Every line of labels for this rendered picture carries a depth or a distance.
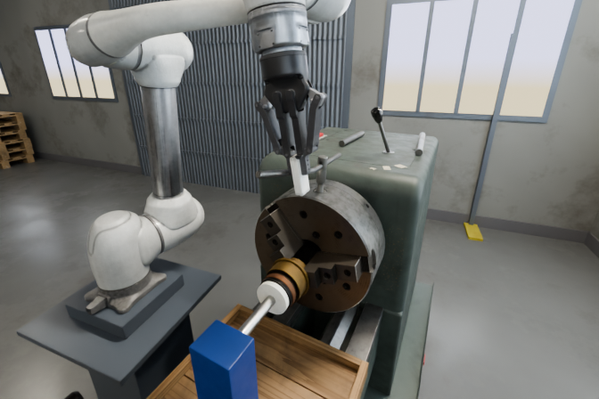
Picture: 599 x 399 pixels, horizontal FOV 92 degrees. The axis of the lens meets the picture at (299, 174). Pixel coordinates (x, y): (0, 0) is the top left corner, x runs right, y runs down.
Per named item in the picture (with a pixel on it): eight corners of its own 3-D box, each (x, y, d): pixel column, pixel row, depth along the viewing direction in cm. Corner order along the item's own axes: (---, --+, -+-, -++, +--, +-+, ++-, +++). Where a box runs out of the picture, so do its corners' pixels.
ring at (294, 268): (278, 246, 65) (254, 269, 58) (315, 257, 61) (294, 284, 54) (279, 279, 68) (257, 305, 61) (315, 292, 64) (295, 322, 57)
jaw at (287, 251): (299, 243, 73) (271, 206, 74) (312, 236, 70) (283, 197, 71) (274, 268, 64) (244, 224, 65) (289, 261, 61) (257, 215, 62)
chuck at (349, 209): (271, 265, 89) (274, 171, 78) (372, 307, 76) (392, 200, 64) (254, 283, 82) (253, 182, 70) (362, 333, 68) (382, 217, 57)
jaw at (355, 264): (322, 242, 70) (371, 247, 64) (325, 260, 71) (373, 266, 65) (300, 268, 60) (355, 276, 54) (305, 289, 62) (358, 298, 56)
